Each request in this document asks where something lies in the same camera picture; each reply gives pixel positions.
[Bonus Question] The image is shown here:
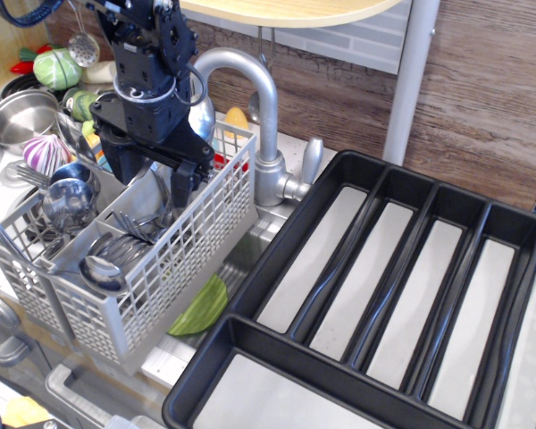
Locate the silver kitchen faucet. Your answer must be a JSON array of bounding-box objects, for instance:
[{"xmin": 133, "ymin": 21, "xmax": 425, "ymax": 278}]
[{"xmin": 195, "ymin": 47, "xmax": 323, "ymax": 206}]

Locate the grey plastic cutlery basket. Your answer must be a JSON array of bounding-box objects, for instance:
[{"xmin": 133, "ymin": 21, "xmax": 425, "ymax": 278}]
[{"xmin": 0, "ymin": 122, "xmax": 257, "ymax": 374}]

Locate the red toy chili pepper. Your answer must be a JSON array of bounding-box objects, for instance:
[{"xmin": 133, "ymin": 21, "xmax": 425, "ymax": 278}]
[{"xmin": 10, "ymin": 44, "xmax": 54, "ymax": 75}]

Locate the steel fork in basket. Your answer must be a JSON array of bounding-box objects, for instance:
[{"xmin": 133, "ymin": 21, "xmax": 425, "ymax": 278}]
[{"xmin": 112, "ymin": 211, "xmax": 163, "ymax": 245}]

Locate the green toy cabbage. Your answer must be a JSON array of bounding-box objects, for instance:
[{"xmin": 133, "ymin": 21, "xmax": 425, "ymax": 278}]
[{"xmin": 33, "ymin": 48, "xmax": 82, "ymax": 90}]

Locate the white metal shelf post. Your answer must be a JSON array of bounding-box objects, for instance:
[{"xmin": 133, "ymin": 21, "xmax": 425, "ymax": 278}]
[{"xmin": 382, "ymin": 0, "xmax": 440, "ymax": 165}]

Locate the black cutlery tray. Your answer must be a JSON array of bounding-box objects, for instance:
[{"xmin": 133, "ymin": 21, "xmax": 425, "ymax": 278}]
[{"xmin": 162, "ymin": 151, "xmax": 536, "ymax": 428}]

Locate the yellow toy lemon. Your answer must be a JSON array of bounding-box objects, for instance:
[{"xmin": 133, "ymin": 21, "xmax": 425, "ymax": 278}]
[{"xmin": 224, "ymin": 106, "xmax": 249, "ymax": 130}]

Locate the green toy can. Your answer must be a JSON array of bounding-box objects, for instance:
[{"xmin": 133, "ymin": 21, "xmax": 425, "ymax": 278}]
[{"xmin": 63, "ymin": 88, "xmax": 99, "ymax": 122}]

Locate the hanging steel skimmer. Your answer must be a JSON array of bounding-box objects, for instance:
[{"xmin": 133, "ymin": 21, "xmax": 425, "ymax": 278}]
[{"xmin": 68, "ymin": 1, "xmax": 100, "ymax": 68}]

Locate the purple striped toy onion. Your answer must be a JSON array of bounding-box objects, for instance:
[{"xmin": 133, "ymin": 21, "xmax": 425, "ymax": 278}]
[{"xmin": 22, "ymin": 134, "xmax": 72, "ymax": 177}]

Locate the steel pot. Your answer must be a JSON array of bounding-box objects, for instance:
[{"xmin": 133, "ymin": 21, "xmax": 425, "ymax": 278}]
[{"xmin": 0, "ymin": 89, "xmax": 58, "ymax": 156}]

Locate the large steel spoon front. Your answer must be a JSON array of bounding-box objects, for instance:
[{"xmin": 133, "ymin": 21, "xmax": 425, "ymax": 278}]
[{"xmin": 49, "ymin": 255, "xmax": 128, "ymax": 298}]

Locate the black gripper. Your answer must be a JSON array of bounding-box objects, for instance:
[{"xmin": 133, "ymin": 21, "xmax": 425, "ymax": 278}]
[{"xmin": 90, "ymin": 71, "xmax": 214, "ymax": 208}]

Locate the light wooden shelf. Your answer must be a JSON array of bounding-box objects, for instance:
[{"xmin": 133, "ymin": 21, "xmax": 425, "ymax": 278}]
[{"xmin": 180, "ymin": 0, "xmax": 399, "ymax": 29}]

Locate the steel ladle bowl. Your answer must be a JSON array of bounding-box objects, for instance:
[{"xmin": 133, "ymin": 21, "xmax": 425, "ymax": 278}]
[{"xmin": 42, "ymin": 178, "xmax": 97, "ymax": 234}]

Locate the green plastic plate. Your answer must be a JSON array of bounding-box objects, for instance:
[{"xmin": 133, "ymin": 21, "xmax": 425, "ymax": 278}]
[{"xmin": 168, "ymin": 273, "xmax": 229, "ymax": 337}]

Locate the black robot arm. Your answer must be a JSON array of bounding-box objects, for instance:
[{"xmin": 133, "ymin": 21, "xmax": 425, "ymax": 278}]
[{"xmin": 90, "ymin": 1, "xmax": 214, "ymax": 208}]

